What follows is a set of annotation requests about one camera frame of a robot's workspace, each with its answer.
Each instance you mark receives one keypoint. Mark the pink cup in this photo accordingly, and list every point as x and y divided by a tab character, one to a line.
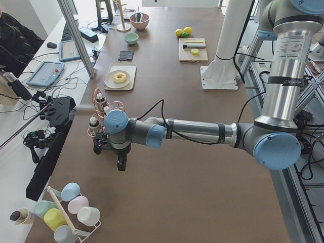
77	203

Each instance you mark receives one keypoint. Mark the paper cup with metal tool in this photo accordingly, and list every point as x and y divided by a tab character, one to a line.
22	216

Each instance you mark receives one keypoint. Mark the blue teach pendant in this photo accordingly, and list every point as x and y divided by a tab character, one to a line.
46	74
68	51

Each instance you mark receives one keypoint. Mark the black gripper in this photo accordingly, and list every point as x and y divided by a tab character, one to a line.
122	153

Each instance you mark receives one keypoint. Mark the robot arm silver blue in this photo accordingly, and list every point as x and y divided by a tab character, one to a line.
271	138

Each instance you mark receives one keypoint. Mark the black keyboard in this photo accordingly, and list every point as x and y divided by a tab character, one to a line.
66	34

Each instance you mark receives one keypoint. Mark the black handheld gripper controller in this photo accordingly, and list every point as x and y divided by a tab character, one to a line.
38	139

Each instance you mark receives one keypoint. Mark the wooden stand with round base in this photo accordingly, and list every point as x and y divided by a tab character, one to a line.
123	27

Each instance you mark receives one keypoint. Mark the pink bowl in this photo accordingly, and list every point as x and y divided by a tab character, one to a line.
142	24

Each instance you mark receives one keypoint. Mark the white round plate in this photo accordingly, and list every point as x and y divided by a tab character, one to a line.
111	84

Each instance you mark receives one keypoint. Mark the blue teach pendant near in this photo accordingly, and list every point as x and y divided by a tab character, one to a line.
46	74

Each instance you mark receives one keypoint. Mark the yellow lemon left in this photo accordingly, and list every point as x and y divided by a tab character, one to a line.
178	32

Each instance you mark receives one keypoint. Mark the mint green cup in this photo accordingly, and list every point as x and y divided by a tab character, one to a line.
42	207

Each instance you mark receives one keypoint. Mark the dark grey cloth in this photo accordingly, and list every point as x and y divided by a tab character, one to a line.
126	55

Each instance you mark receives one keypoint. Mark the white cup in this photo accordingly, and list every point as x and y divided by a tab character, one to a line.
89	216

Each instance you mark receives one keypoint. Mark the yellow peeler tool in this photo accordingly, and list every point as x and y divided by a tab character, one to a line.
194	41

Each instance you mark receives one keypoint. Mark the light blue cup top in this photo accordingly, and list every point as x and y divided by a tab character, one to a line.
70	191

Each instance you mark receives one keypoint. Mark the half lemon slice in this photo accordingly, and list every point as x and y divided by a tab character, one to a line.
194	51

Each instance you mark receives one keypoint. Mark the tea bottle front rack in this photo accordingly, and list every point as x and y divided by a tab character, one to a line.
94	126

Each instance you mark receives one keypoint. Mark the tea bottle back rack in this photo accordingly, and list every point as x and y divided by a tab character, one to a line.
101	100

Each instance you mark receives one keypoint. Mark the green bowl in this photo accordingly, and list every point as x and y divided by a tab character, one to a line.
131	38

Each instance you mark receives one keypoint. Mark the beige serving tray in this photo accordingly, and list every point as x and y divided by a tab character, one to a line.
128	68

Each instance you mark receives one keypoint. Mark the metal scoop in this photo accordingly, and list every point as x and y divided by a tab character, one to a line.
138	15

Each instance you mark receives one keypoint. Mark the black box device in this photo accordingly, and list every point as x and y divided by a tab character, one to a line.
88	34

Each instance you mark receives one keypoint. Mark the blue teach pendant far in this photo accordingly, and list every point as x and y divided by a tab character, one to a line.
68	51

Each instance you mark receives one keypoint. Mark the yellow cup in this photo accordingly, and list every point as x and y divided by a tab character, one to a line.
54	219

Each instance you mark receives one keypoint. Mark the black handled knife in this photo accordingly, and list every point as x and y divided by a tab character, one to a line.
187	46

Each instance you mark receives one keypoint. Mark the metal rod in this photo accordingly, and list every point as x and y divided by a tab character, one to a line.
46	107

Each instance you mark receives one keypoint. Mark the yellow glazed donut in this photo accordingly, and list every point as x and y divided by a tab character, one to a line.
119	77

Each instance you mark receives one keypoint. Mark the copper wire bottle rack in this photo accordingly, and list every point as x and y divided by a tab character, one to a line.
99	112

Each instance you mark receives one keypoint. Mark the green lime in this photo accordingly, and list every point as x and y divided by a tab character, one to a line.
184	35

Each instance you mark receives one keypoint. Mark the tea bottle rack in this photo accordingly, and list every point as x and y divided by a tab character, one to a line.
101	100
94	126

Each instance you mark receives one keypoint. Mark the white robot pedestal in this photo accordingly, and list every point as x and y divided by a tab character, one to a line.
220	74

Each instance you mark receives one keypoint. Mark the tea bottle white cap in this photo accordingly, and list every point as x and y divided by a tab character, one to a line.
107	109

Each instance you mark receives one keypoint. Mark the yellow lemon right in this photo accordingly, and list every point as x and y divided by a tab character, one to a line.
188	30

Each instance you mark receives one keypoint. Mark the grey blue cup bottom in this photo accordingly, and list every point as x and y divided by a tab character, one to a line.
63	234

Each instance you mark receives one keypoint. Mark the black computer mouse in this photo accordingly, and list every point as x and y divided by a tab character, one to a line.
51	45

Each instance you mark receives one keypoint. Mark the person in black jacket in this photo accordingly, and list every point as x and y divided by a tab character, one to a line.
18	44

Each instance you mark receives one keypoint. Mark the aluminium frame post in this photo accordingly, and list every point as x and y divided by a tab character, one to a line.
70	21

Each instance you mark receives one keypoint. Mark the wooden cutting board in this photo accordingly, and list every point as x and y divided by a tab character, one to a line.
185	54

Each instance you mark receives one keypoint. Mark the yellow lemon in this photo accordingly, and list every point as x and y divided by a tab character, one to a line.
188	30
178	32

